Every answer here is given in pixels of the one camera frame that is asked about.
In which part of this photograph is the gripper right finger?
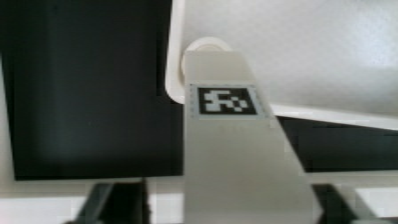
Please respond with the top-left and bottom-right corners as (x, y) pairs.
(312, 184), (357, 224)

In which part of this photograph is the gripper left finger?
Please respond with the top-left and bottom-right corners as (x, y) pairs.
(67, 181), (149, 224)

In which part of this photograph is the white leg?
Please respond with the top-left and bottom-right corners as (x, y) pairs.
(181, 37), (321, 224)

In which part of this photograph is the white desk top tray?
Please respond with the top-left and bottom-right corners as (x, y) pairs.
(165, 0), (398, 131)

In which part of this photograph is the white front rail barrier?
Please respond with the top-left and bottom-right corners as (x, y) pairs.
(0, 55), (398, 224)

